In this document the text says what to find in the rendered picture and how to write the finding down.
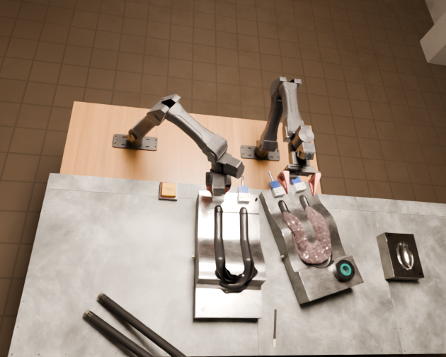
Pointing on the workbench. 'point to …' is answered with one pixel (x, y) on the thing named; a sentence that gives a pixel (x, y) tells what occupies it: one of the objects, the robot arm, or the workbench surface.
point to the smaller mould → (399, 256)
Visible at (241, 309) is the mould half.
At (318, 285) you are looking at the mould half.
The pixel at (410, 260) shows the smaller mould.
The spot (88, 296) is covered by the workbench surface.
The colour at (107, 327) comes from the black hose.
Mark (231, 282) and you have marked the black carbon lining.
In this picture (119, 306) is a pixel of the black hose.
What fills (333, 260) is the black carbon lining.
